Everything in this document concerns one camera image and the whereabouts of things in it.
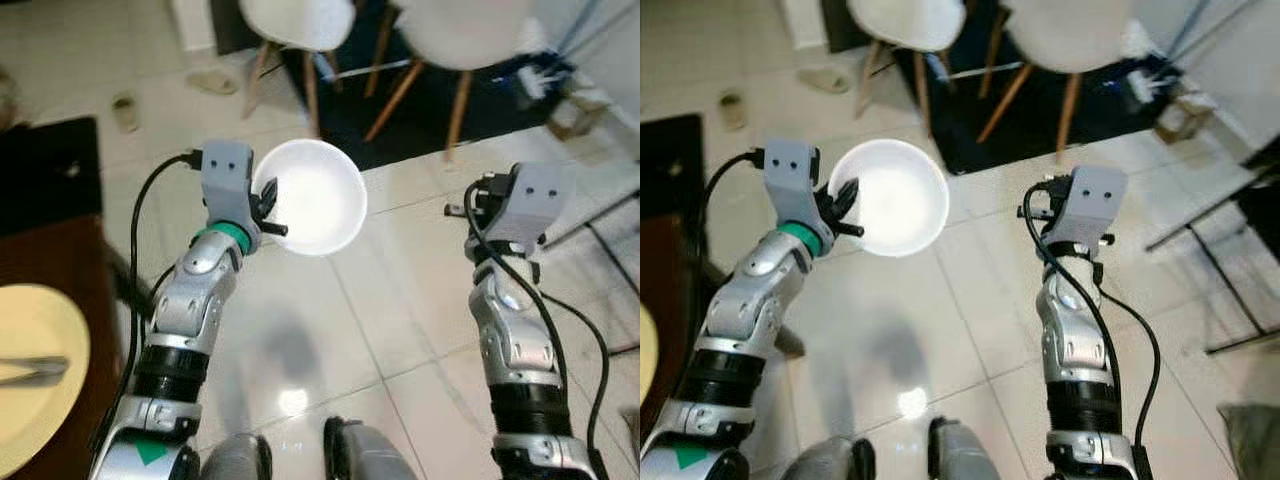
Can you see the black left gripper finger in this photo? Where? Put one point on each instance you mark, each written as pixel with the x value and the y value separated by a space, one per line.
pixel 845 196
pixel 268 192

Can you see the white bowl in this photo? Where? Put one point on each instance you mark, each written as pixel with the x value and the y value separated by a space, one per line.
pixel 320 200
pixel 895 200

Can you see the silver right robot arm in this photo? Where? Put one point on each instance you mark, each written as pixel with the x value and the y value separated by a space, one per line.
pixel 1075 340
pixel 515 340

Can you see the black rug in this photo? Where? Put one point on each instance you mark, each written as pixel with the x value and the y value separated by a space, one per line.
pixel 420 125
pixel 1030 128

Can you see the beige slipper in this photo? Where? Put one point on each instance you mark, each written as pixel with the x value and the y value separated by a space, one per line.
pixel 732 110
pixel 124 112
pixel 825 80
pixel 213 82

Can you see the small cardboard box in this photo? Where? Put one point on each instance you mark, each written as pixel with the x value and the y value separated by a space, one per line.
pixel 580 117
pixel 1190 118

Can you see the white power strip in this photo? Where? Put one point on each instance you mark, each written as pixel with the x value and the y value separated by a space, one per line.
pixel 1145 85
pixel 535 82

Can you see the black mat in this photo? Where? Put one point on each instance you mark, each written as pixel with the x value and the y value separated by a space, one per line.
pixel 670 165
pixel 45 180

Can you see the white chair with wooden legs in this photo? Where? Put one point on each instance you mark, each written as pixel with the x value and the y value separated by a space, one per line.
pixel 470 30
pixel 1070 30
pixel 905 20
pixel 300 20

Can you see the pale yellow plate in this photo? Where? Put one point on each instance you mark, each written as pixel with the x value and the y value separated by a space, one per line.
pixel 647 350
pixel 40 425

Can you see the grey left robot leg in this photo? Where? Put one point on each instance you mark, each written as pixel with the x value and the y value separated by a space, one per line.
pixel 830 462
pixel 235 460

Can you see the grey robot leg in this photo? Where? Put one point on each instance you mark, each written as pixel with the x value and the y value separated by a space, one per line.
pixel 970 455
pixel 830 462
pixel 235 460
pixel 375 455

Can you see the grey right robot leg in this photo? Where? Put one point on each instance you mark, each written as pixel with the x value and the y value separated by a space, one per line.
pixel 375 455
pixel 970 455

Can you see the silver metal cutlery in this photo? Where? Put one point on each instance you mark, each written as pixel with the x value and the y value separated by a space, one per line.
pixel 35 368

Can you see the olive grey cloth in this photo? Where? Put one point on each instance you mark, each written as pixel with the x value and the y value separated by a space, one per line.
pixel 1255 445

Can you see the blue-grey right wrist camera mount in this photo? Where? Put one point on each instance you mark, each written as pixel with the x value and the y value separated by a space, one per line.
pixel 540 205
pixel 1098 205

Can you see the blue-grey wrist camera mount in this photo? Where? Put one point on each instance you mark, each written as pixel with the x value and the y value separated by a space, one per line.
pixel 1098 205
pixel 790 175
pixel 228 175
pixel 540 205

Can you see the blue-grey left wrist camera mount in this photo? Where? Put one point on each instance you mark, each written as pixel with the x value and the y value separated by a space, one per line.
pixel 228 175
pixel 790 175

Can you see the black metal frame stand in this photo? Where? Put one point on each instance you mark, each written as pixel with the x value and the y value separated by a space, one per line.
pixel 1262 200

